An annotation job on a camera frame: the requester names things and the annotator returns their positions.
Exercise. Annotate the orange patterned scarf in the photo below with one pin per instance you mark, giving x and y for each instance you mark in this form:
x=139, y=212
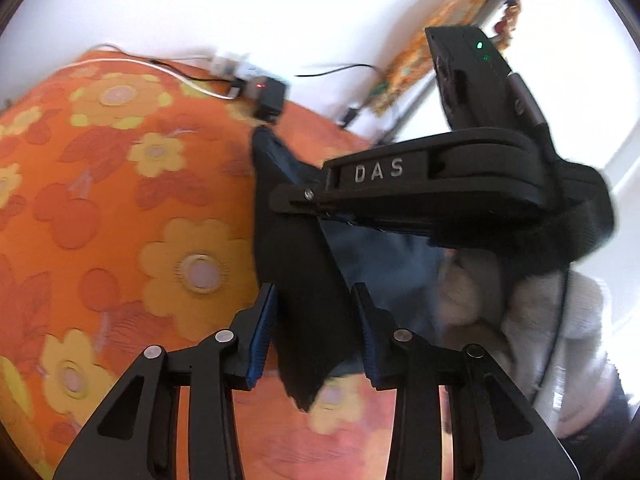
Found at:
x=415, y=67

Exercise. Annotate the white power strip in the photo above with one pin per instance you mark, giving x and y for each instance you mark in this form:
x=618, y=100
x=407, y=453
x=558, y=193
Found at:
x=235, y=62

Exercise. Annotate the orange floral bedsheet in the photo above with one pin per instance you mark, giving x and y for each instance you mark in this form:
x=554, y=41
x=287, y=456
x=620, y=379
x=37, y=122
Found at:
x=100, y=185

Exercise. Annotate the metal tripod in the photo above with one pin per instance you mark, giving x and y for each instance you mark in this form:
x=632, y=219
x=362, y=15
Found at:
x=492, y=5

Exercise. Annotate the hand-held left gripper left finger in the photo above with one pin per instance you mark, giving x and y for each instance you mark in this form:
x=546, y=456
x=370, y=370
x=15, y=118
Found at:
x=262, y=340

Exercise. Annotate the black pants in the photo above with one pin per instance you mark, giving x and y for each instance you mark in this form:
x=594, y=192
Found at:
x=300, y=270

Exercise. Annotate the person's right hand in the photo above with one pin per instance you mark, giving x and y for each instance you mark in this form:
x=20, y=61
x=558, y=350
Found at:
x=470, y=300

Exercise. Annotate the black charger adapter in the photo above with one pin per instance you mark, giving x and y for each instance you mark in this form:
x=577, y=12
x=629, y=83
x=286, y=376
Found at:
x=265, y=97

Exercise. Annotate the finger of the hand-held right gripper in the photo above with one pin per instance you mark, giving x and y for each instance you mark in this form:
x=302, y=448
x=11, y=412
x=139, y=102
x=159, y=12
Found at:
x=310, y=200

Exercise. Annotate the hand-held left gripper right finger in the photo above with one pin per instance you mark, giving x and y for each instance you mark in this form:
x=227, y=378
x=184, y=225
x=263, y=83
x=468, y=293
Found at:
x=370, y=355

